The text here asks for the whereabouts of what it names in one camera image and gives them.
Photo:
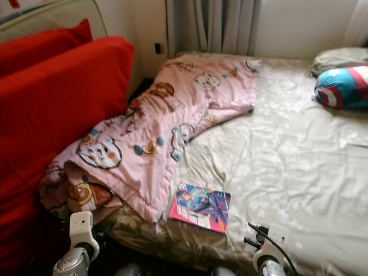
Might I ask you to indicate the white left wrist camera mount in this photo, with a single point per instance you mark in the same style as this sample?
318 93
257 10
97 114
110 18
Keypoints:
82 227

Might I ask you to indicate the red covered foam cushion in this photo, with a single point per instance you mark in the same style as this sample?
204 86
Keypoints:
57 115
40 49

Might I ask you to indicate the silver robot right leg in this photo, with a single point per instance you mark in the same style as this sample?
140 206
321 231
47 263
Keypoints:
223 271

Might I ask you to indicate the grey curtain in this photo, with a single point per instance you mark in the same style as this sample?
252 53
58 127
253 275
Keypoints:
213 26
357 23

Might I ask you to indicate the red white blue bolster pillow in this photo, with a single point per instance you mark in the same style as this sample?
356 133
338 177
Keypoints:
342 87

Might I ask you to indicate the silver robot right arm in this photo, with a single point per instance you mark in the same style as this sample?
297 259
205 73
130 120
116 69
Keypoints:
270 269

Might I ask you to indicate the silver robot left leg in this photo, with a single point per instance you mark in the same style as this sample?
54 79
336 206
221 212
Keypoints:
129 270

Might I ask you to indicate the beige floral pillow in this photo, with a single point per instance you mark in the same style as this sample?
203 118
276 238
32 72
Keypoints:
339 57

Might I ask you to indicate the bed with beige floral sheet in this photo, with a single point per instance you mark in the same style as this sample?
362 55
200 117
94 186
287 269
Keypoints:
287 167

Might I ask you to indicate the pink cartoon print blanket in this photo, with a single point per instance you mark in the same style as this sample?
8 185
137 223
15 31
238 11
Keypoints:
149 132

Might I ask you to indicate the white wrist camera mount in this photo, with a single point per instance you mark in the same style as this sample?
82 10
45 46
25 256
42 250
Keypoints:
82 227
273 247

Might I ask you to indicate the colourful anime cover book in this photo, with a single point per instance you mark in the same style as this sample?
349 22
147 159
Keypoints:
200 208

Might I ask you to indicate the silver robot leg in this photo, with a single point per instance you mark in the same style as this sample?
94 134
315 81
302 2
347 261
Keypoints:
223 271
129 270

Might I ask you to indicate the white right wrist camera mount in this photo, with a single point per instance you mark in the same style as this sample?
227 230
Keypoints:
273 247

